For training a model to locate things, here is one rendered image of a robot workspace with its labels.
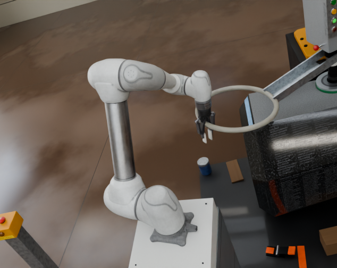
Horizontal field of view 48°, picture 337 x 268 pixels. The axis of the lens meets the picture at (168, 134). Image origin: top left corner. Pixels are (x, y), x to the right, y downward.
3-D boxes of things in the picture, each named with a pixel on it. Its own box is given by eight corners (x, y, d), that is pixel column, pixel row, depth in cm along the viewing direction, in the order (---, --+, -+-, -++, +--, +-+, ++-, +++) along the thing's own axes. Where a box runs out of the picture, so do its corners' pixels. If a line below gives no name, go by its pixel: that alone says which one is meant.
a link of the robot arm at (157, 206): (177, 240, 174) (163, 211, 159) (143, 230, 183) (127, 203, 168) (191, 210, 183) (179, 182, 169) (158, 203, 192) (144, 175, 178)
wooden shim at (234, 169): (226, 163, 336) (225, 161, 335) (237, 160, 335) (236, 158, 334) (232, 183, 316) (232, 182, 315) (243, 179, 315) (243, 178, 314)
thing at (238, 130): (253, 81, 251) (253, 77, 250) (296, 117, 212) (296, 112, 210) (184, 102, 243) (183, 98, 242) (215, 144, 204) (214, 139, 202)
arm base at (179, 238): (192, 248, 175) (190, 241, 171) (149, 241, 184) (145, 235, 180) (202, 214, 187) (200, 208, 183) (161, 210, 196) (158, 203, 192)
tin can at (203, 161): (209, 176, 330) (205, 166, 322) (199, 174, 336) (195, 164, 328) (213, 168, 336) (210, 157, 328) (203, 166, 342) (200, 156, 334)
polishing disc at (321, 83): (359, 85, 230) (358, 83, 229) (322, 94, 233) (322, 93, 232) (345, 68, 246) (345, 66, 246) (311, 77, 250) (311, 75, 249)
